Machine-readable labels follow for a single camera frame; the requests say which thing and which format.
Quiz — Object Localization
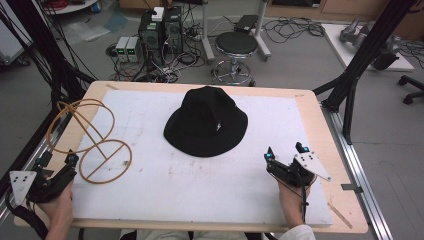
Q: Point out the white box with black plug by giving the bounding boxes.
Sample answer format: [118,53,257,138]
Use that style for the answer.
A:
[146,6,166,23]

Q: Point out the thin wooden stick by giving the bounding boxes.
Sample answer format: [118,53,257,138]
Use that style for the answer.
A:
[327,201,354,230]

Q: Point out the aluminium rail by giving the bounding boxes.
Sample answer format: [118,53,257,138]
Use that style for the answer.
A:
[0,108,74,228]
[320,102,395,240]

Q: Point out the grey metal stand leg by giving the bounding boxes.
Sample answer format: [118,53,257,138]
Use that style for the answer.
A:
[199,0,216,64]
[253,0,272,62]

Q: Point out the black computer tower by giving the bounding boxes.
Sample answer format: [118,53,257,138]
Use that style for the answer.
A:
[162,5,185,55]
[137,11,166,67]

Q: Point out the person's left hand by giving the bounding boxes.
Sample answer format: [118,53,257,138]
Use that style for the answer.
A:
[35,180,75,233]

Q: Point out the thick black sleeved cable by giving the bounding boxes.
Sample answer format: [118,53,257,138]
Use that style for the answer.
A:
[4,194,50,240]

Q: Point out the tan wire hat stand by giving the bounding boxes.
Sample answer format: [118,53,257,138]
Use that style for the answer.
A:
[46,98,133,185]

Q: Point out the white round table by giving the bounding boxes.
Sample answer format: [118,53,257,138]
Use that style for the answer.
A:
[39,0,102,16]

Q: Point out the black round stool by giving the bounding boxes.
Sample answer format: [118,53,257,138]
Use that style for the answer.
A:
[210,31,260,87]

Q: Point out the person's right hand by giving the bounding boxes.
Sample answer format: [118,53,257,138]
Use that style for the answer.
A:
[276,175,313,230]

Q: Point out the white foam mat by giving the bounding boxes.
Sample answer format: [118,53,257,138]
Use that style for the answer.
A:
[71,88,334,229]

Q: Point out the black metal frame with cables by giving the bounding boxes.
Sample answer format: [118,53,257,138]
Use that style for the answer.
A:
[0,0,98,111]

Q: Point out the black bucket hat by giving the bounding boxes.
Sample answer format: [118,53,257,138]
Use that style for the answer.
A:
[163,85,249,158]

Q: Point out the grey metal bracket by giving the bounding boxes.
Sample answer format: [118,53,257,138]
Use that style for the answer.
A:
[340,182,364,195]

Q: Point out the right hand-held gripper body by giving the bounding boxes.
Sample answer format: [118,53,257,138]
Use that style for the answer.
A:
[266,150,332,188]

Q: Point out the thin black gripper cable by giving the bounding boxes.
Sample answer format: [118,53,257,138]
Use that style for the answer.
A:
[278,173,308,224]

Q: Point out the grey bench power supply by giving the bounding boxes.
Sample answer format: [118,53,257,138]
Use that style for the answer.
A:
[114,36,130,63]
[126,36,142,63]

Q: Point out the tangle of cables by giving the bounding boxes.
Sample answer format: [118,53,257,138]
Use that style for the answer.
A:
[105,19,208,84]

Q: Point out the black metal frame strut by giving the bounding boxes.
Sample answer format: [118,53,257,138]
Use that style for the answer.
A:
[312,0,419,145]

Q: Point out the black flat box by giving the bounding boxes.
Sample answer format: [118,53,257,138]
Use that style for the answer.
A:
[233,14,260,35]

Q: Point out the white floor platform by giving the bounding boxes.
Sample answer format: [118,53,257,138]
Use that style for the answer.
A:
[321,23,416,73]

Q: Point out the loose black floor cables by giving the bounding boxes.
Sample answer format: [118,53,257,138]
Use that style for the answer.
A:
[262,16,326,45]

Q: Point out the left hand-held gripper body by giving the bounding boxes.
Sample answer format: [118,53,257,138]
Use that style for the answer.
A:
[8,162,78,207]

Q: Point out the black office chair base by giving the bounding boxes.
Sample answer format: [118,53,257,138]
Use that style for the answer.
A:
[397,74,424,106]

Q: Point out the clear plastic sheet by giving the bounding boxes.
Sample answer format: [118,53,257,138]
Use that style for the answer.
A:
[61,18,112,44]

